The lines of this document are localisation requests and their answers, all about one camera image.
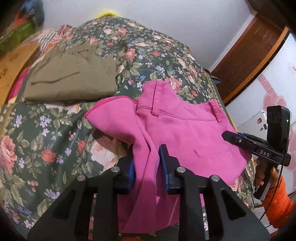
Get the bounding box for orange right sleeve forearm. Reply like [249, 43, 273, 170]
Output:
[262, 177, 295, 229]

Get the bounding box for white pink wardrobe door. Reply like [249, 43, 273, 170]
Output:
[225, 32, 296, 193]

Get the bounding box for olive green folded pants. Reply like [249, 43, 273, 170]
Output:
[24, 41, 117, 102]

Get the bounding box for brown wooden door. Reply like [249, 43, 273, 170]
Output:
[211, 15, 288, 104]

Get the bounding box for blue clothes pile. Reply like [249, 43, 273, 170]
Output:
[14, 0, 45, 27]

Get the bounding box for yellow fluffy pillow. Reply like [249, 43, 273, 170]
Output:
[95, 9, 119, 19]

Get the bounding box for striped patchwork cloth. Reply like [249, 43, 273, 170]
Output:
[20, 25, 74, 53]

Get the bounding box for pink pants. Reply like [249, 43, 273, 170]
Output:
[85, 80, 251, 233]

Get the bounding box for wooden lap table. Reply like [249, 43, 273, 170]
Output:
[0, 43, 40, 105]

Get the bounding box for black camera box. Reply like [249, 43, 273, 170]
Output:
[267, 105, 290, 153]

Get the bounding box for floral bedspread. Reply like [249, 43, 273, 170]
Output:
[0, 16, 255, 241]

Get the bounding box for right hand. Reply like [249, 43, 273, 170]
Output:
[253, 157, 282, 189]

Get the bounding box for green storage box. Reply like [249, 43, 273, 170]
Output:
[0, 20, 35, 57]

